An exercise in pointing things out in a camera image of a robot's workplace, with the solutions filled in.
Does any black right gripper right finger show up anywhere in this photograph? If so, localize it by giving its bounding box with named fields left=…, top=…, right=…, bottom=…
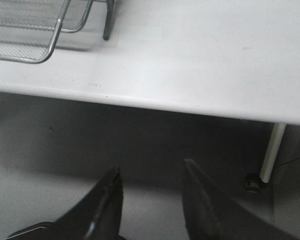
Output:
left=181, top=159, right=296, bottom=240

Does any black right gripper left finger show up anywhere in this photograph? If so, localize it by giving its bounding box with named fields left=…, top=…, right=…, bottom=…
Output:
left=7, top=166, right=124, bottom=240

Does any mesh tray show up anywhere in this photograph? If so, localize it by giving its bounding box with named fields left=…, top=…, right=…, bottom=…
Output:
left=0, top=19, right=62, bottom=64
left=0, top=0, right=93, bottom=33

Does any black table foot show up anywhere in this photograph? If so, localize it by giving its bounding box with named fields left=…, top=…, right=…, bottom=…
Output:
left=245, top=173, right=260, bottom=193

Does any white table leg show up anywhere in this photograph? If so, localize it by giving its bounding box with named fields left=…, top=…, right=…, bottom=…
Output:
left=259, top=123, right=287, bottom=184

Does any grey metal rack frame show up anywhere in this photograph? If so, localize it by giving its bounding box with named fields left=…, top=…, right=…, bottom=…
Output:
left=102, top=0, right=115, bottom=41

